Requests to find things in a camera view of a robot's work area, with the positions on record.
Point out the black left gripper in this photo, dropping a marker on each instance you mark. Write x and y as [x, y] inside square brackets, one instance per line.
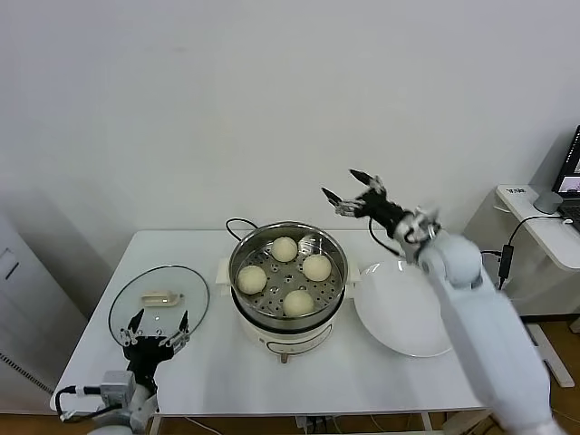
[145, 355]

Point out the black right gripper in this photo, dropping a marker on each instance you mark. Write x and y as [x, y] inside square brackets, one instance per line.
[383, 208]

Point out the round glass pot lid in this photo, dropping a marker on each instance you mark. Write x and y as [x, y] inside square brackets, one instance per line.
[181, 290]

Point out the white steamed baozi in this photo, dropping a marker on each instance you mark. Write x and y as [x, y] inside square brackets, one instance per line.
[284, 249]
[316, 267]
[251, 280]
[298, 303]

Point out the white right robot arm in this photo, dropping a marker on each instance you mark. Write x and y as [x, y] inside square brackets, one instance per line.
[480, 326]

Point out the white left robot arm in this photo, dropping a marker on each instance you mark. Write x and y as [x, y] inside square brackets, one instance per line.
[131, 414]

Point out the stainless steel steamer basket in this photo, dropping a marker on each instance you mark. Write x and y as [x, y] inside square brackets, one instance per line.
[272, 290]

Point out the white floor cabinet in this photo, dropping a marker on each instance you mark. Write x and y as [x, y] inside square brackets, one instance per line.
[27, 317]

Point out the white round plate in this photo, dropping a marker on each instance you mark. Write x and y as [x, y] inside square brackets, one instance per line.
[399, 317]

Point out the cream electric cooker base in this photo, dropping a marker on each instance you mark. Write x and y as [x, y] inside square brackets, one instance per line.
[290, 337]

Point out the white side desk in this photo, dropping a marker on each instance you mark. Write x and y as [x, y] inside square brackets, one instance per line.
[548, 235]

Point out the black laptop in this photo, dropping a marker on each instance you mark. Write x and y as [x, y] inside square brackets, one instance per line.
[572, 181]

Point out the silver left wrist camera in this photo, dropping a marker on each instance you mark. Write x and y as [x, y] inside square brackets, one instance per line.
[118, 387]

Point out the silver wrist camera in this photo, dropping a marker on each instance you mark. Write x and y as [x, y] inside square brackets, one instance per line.
[426, 222]
[118, 387]

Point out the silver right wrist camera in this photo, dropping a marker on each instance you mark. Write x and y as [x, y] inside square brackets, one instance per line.
[426, 222]

